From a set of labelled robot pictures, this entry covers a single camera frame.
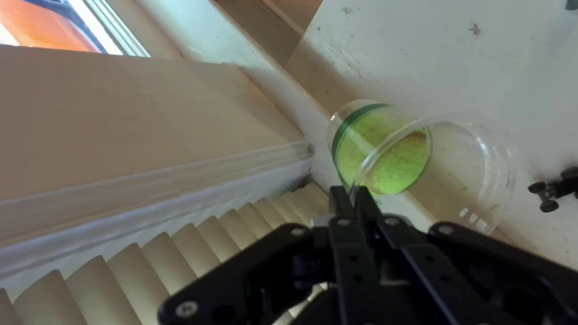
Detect white window blinds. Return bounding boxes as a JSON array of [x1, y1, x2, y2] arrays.
[[0, 141, 333, 325]]

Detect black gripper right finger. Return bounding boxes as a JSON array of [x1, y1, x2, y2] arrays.
[[354, 185, 578, 325]]

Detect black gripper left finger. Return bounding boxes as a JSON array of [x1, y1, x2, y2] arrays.
[[158, 185, 387, 325]]

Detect clear plastic cup green band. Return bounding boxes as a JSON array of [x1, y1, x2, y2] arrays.
[[327, 98, 521, 237]]

